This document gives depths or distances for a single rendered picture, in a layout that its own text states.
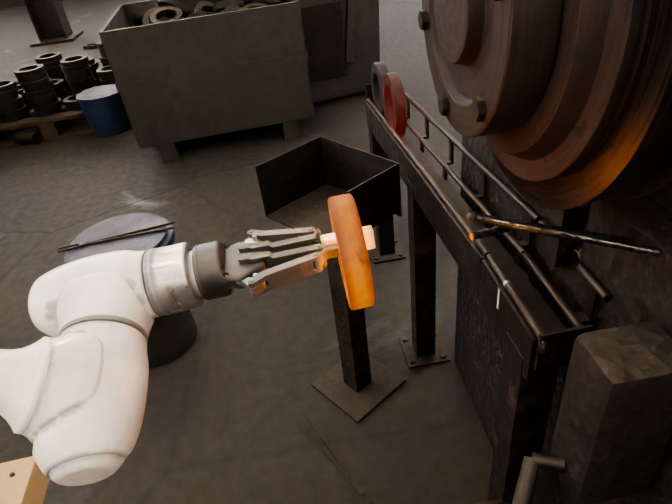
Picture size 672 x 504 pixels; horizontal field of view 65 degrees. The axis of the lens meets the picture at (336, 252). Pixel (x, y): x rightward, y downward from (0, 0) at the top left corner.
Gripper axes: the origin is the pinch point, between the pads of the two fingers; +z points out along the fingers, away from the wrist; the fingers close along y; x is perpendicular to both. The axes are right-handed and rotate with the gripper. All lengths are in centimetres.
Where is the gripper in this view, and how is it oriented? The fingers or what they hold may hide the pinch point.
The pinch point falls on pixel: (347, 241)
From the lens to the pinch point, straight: 70.3
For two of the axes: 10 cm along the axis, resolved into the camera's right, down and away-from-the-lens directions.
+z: 9.8, -2.1, 0.2
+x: -1.6, -8.0, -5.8
